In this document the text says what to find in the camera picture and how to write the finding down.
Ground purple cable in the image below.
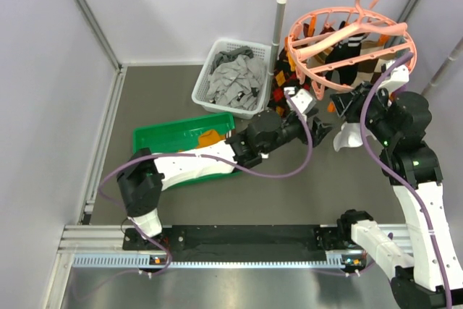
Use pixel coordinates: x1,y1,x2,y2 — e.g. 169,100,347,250
70,90,314,302
310,51,453,309

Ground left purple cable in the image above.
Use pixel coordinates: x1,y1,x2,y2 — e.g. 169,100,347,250
70,90,314,302

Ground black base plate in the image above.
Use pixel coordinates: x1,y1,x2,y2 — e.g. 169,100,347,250
122,224,362,263

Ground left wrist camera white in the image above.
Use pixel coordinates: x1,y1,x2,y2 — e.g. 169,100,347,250
284,87,316,115

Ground white plastic laundry basket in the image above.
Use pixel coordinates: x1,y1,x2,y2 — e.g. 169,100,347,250
192,39,271,119

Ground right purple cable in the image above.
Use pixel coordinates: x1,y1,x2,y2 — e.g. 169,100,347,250
310,51,453,309

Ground grey slotted cable duct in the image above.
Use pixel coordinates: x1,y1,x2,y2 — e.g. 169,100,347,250
72,253,367,270

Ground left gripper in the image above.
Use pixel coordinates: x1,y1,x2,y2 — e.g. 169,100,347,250
259,107,333,155

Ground black white striped sock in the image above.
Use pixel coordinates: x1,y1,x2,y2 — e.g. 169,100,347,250
323,33,368,85

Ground orange brown striped sock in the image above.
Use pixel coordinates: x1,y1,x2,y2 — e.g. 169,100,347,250
197,129,236,148

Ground black argyle sock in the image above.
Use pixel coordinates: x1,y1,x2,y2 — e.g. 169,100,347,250
268,48,310,117

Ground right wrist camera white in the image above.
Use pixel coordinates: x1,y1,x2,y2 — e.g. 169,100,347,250
379,64,409,95

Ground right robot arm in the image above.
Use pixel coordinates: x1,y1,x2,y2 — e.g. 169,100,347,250
331,83,462,308

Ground grey clothes pile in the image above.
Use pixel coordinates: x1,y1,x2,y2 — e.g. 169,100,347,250
205,46,266,111

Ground pink round clip hanger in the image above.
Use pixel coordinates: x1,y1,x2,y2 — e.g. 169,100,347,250
286,0,417,100

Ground green plastic tray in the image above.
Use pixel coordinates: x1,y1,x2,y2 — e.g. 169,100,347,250
132,112,236,191

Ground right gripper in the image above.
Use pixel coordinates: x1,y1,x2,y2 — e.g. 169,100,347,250
330,80,396,145

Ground orange clothes clip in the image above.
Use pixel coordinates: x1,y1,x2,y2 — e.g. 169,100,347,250
327,101,336,113

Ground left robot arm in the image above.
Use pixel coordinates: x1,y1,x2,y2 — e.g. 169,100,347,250
116,111,333,249

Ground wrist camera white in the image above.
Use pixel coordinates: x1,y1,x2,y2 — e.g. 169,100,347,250
379,64,409,95
284,87,316,115

